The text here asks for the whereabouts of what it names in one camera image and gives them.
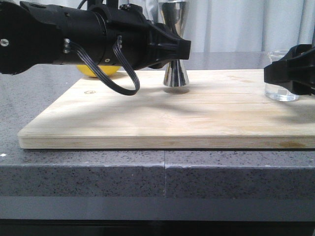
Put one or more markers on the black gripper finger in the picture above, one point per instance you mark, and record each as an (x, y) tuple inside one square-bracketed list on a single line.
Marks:
[(295, 71)]

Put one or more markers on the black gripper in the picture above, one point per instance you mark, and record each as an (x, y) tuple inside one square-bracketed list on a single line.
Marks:
[(143, 43)]

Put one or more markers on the clear glass beaker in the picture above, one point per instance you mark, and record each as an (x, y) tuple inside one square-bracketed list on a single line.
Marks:
[(277, 92)]

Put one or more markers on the steel hourglass jigger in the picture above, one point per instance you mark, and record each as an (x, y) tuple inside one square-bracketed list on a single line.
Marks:
[(174, 14)]

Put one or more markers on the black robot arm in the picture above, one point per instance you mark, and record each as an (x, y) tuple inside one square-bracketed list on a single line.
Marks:
[(33, 33)]

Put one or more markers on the wooden cutting board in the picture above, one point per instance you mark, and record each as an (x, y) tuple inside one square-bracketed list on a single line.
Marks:
[(219, 109)]

